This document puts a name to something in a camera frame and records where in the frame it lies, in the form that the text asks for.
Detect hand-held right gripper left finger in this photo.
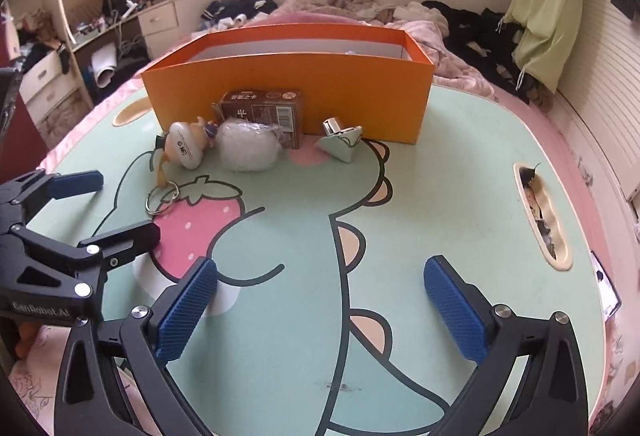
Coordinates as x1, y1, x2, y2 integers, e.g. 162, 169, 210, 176
54, 257, 219, 436

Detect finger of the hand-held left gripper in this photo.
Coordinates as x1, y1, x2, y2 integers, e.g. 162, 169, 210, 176
0, 170, 104, 229
10, 222, 162, 301

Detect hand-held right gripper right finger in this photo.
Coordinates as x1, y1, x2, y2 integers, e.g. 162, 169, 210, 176
423, 255, 590, 436

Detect white duck figurine keychain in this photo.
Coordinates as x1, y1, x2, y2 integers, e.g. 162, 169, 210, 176
145, 116, 221, 216

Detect white fluffy pompom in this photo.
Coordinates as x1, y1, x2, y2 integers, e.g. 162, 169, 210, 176
216, 118, 283, 173

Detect brown milk carton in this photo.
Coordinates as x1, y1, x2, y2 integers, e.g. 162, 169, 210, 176
212, 88, 302, 150

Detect silver pyramid-shaped ornament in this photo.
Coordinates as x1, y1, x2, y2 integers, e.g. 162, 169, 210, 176
315, 116, 366, 163

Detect orange cardboard box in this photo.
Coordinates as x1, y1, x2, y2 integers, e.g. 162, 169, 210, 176
141, 26, 436, 146

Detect green cartoon printed desktop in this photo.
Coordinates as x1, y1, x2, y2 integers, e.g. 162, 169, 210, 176
37, 83, 623, 436

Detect person's left hand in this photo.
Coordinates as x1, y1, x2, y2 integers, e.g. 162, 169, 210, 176
15, 322, 40, 356

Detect pink floral quilt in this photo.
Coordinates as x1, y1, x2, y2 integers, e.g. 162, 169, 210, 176
7, 323, 151, 436

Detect white plastic drawer unit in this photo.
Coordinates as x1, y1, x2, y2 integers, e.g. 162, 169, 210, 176
20, 48, 96, 137

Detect white paper roll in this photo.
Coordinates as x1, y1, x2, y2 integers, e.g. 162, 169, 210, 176
95, 43, 121, 89

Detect pile of small stickers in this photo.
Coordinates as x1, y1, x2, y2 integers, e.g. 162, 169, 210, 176
520, 168, 561, 259

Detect dark rectangular card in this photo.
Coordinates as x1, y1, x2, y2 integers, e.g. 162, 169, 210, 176
590, 251, 622, 324

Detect white drawer cabinet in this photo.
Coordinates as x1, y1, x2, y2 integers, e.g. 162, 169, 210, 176
137, 0, 221, 59

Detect black and white striped clothes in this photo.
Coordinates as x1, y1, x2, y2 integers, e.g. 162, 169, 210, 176
200, 0, 278, 29

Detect crumpled pink blanket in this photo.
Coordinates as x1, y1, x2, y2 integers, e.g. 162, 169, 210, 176
277, 0, 501, 97

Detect white slatted wardrobe door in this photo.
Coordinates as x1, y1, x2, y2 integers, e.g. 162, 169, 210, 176
550, 0, 640, 202

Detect black clothes pile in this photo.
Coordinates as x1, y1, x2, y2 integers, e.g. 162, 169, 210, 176
422, 0, 531, 97

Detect light green hanging cloth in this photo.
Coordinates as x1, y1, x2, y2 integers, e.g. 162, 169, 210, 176
505, 0, 583, 92

